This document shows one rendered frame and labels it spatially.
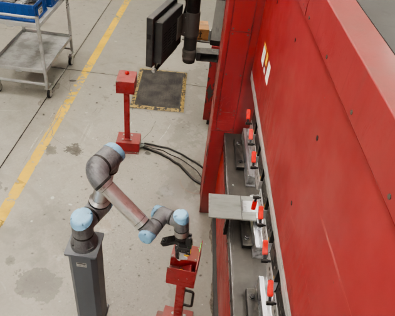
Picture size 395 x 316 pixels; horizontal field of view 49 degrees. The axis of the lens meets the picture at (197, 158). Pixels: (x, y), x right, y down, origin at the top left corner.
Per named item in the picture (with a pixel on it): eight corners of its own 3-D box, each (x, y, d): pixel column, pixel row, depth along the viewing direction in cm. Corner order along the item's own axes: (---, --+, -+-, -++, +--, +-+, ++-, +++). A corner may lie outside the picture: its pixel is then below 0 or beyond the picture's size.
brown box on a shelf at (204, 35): (185, 27, 423) (186, 14, 415) (211, 30, 423) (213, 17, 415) (182, 40, 400) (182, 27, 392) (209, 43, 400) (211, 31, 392)
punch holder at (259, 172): (254, 172, 239) (259, 150, 229) (269, 173, 240) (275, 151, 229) (256, 192, 228) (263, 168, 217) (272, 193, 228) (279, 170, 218)
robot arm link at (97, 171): (81, 165, 193) (156, 241, 200) (96, 152, 201) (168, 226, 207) (71, 175, 201) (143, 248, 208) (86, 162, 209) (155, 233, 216)
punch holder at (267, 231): (261, 228, 209) (268, 205, 198) (278, 230, 209) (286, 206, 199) (264, 254, 197) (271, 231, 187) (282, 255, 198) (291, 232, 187)
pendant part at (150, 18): (168, 41, 338) (170, -5, 314) (182, 44, 335) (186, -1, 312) (145, 66, 304) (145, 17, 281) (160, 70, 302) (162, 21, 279)
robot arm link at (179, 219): (176, 205, 213) (192, 210, 211) (177, 220, 220) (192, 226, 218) (168, 215, 208) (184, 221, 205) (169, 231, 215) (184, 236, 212)
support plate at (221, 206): (208, 194, 249) (208, 193, 249) (253, 197, 251) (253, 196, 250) (208, 217, 236) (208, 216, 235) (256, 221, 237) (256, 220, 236)
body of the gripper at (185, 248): (190, 256, 223) (189, 241, 215) (173, 254, 224) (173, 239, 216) (192, 245, 229) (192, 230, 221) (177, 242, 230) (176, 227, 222)
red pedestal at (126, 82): (116, 140, 436) (113, 66, 382) (141, 142, 437) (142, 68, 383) (113, 152, 421) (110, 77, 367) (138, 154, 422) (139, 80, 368)
